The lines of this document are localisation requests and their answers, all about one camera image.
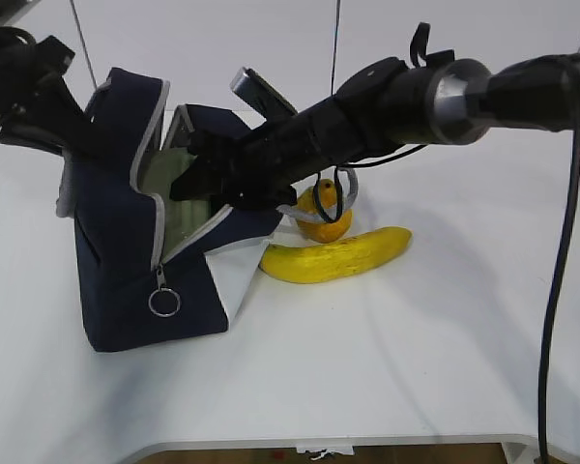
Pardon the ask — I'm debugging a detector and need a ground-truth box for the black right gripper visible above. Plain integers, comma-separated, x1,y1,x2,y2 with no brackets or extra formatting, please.
169,103,367,211

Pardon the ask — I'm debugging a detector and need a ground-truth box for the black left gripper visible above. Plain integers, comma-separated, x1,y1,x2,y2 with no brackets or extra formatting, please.
0,26,138,172

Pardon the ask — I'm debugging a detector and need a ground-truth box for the green lidded glass container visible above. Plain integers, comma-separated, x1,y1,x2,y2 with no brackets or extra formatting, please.
142,147,233,247

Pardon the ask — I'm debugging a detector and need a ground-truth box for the yellow pear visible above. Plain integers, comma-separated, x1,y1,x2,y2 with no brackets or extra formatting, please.
292,178,355,244

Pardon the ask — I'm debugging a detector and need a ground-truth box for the navy and white lunch bag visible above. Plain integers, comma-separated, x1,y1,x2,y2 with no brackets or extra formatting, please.
56,68,282,353

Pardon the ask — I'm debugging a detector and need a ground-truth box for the yellow banana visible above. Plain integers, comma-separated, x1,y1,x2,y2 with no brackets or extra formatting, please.
260,226,413,284

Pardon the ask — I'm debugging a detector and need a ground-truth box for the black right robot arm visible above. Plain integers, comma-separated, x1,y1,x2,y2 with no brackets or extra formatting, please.
170,53,580,210

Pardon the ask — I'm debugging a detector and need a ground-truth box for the white tape under table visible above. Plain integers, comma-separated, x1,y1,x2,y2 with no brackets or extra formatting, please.
295,438,355,461

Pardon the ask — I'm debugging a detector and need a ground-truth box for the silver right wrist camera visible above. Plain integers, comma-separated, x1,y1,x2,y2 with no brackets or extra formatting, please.
230,67,302,131

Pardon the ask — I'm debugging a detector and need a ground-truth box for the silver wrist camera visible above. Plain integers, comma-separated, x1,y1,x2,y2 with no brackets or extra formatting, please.
0,0,40,27
230,67,302,131

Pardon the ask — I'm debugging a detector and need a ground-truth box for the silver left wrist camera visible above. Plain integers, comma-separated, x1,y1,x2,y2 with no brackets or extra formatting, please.
0,0,40,27

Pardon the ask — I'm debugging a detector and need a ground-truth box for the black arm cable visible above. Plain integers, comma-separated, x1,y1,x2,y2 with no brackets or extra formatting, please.
536,57,580,464

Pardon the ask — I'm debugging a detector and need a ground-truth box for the white table leg frame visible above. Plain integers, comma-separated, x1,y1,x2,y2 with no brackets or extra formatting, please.
501,442,541,464

